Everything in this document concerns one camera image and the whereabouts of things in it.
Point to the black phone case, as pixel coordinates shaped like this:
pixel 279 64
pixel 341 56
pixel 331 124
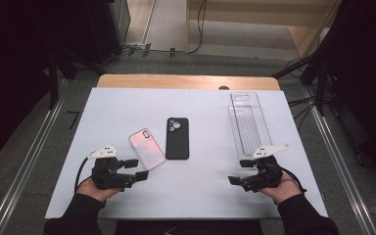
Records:
pixel 177 143

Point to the person's left hand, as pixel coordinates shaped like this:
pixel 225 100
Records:
pixel 93 192

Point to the metal floor rail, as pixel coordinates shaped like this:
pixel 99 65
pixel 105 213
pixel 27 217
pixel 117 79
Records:
pixel 29 160
pixel 339 163

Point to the dark curtain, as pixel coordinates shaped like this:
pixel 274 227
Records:
pixel 368 81
pixel 13 65

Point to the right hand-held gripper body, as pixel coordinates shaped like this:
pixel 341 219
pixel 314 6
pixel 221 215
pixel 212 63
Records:
pixel 267 174

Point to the wooden table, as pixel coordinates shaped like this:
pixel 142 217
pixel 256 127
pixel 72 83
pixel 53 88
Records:
pixel 182 81

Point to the pink phone case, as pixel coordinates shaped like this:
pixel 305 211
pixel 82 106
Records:
pixel 147 148

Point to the person's right hand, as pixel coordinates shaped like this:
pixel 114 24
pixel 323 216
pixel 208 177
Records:
pixel 284 191

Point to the black cabinet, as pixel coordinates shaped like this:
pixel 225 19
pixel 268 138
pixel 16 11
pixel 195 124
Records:
pixel 107 29

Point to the black metal stand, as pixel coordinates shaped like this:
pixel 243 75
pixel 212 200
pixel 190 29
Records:
pixel 54 81
pixel 319 88

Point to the white board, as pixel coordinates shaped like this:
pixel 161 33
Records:
pixel 202 189

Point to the light wooden shelf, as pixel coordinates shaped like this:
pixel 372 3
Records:
pixel 258 16

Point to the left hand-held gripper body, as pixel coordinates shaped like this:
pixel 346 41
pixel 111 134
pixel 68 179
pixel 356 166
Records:
pixel 106 169

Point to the clear plastic tray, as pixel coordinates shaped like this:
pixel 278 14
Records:
pixel 248 124

